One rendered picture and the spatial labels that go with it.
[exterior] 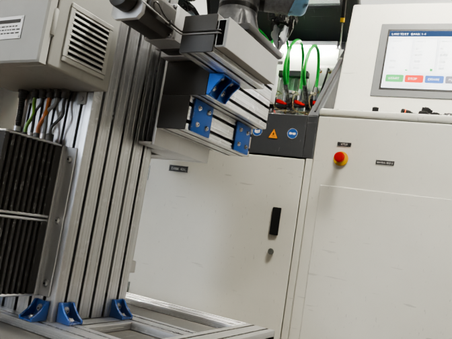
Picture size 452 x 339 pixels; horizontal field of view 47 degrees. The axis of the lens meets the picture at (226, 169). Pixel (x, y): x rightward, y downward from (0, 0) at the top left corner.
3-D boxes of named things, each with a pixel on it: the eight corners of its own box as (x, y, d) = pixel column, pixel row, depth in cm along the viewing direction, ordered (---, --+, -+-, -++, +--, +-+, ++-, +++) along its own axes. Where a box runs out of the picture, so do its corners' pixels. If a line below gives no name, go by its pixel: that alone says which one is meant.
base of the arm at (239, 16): (244, 28, 141) (249, -6, 142) (198, 31, 149) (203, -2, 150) (267, 48, 154) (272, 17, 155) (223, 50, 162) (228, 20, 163)
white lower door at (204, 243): (120, 313, 204) (149, 144, 212) (123, 313, 206) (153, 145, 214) (277, 352, 179) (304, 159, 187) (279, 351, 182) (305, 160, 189)
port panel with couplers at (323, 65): (307, 120, 243) (315, 56, 246) (308, 122, 246) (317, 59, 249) (334, 122, 238) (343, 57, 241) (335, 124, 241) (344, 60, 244)
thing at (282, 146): (154, 143, 212) (161, 105, 214) (159, 146, 216) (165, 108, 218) (301, 157, 188) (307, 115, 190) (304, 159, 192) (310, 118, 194)
